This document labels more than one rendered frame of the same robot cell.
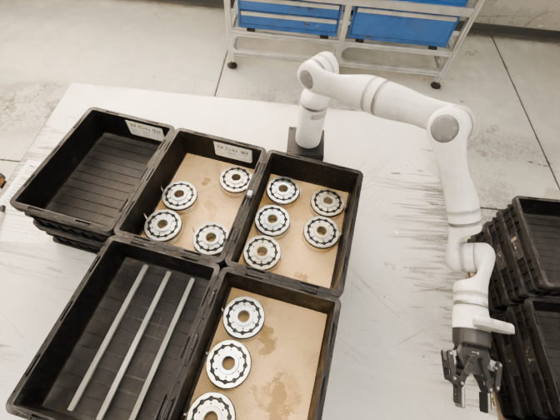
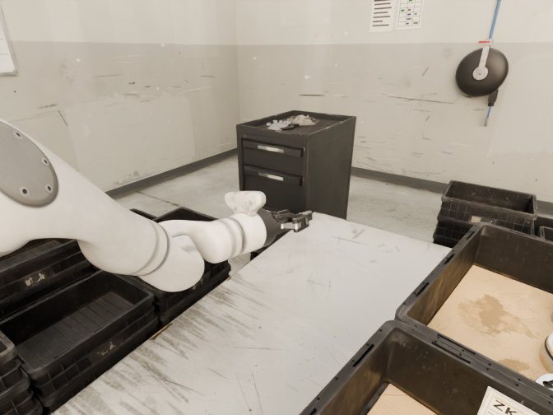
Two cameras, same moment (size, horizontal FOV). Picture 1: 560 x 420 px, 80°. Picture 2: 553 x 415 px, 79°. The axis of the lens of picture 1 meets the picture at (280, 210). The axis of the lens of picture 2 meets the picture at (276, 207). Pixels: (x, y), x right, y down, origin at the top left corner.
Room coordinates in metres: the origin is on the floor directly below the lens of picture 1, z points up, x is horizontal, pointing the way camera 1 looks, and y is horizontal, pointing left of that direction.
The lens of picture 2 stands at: (0.65, -0.10, 1.26)
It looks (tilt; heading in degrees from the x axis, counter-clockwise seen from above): 25 degrees down; 214
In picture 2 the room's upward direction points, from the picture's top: straight up
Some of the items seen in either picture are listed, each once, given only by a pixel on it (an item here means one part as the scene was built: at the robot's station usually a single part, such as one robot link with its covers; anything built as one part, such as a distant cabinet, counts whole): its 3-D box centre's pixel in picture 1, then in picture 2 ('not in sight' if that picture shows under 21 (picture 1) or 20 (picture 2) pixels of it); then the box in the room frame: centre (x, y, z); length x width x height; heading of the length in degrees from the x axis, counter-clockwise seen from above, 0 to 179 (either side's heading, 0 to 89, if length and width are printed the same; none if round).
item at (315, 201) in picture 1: (327, 202); not in sight; (0.58, -0.14, 0.86); 0.10 x 0.10 x 0.01
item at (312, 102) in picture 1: (317, 82); not in sight; (0.89, -0.08, 1.05); 0.09 x 0.09 x 0.17; 49
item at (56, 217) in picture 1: (101, 163); not in sight; (0.59, 0.53, 0.92); 0.40 x 0.30 x 0.02; 170
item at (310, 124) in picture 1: (310, 122); not in sight; (0.89, -0.08, 0.89); 0.09 x 0.09 x 0.17; 89
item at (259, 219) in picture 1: (272, 219); not in sight; (0.50, 0.02, 0.86); 0.10 x 0.10 x 0.01
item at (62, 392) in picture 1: (134, 334); not in sight; (0.14, 0.31, 0.87); 0.40 x 0.30 x 0.11; 170
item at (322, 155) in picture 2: not in sight; (297, 193); (-1.06, -1.07, 0.45); 0.60 x 0.45 x 0.90; 0
